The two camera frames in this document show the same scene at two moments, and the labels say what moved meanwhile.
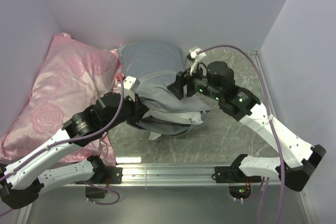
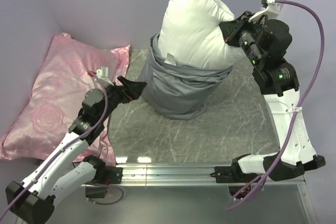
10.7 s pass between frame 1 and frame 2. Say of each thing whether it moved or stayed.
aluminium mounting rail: stayed
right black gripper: moved
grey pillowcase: moved
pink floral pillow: stayed
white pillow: moved
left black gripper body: moved
